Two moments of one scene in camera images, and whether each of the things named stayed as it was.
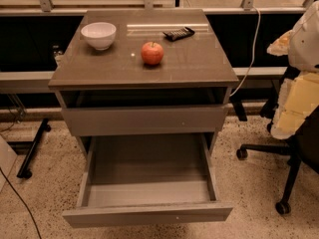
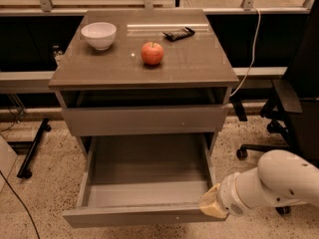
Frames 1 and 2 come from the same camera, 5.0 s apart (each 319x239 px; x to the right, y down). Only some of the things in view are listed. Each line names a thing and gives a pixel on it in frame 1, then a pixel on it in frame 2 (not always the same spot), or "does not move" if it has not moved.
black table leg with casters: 24,171 does not move
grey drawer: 144,179 does not move
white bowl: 100,34 does not move
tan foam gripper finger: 280,47 → 229,202
